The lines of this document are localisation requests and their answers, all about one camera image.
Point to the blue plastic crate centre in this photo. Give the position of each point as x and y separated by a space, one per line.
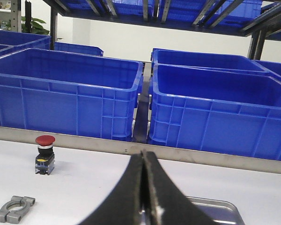
69 93

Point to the steel table edge rail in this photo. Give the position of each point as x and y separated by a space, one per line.
20 144

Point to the green potted plant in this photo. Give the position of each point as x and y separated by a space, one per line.
36 26

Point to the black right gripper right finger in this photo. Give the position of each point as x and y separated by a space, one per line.
166 204

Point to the blue crate behind right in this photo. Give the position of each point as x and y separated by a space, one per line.
224 62

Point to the blue plastic crate left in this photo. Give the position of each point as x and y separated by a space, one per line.
14 41

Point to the blue plastic crate right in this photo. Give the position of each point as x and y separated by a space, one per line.
216 111

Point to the blue plastic crate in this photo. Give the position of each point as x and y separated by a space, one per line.
69 93
216 111
14 41

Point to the silver metal tray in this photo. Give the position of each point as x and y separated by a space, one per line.
221 212

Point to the red emergency stop button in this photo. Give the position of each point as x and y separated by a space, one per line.
45 160

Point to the grey metal pipe clamp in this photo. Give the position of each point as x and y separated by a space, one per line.
13 211

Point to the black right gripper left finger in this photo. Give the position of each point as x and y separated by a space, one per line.
123 204

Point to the blue crate far back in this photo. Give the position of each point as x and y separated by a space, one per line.
74 48

